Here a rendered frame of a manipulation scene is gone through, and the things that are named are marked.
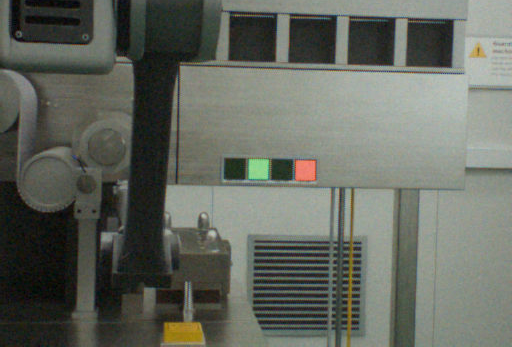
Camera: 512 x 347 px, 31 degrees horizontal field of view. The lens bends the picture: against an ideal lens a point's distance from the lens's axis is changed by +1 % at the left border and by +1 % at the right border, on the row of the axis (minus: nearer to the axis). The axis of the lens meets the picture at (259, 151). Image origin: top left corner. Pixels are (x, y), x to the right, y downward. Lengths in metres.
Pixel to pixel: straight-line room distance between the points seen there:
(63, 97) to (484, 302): 3.22
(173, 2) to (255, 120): 1.48
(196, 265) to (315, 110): 0.58
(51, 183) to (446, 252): 3.23
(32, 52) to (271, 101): 1.53
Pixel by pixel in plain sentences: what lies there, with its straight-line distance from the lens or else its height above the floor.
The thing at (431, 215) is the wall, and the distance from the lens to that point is 4.85.
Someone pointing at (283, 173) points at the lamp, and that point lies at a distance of 2.29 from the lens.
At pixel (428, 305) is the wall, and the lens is 4.93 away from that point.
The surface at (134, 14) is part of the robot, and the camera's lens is 0.80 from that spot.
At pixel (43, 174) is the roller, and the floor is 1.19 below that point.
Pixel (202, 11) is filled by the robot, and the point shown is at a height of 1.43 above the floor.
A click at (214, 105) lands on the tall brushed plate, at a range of 2.27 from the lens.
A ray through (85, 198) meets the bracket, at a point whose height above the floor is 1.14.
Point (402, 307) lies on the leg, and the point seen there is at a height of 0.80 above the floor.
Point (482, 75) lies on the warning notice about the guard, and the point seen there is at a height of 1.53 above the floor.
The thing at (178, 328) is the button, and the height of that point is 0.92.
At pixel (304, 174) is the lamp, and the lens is 2.30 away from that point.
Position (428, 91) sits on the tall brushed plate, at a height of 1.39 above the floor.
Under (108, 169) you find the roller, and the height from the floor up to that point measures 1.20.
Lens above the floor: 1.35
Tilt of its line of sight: 3 degrees down
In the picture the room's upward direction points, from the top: 2 degrees clockwise
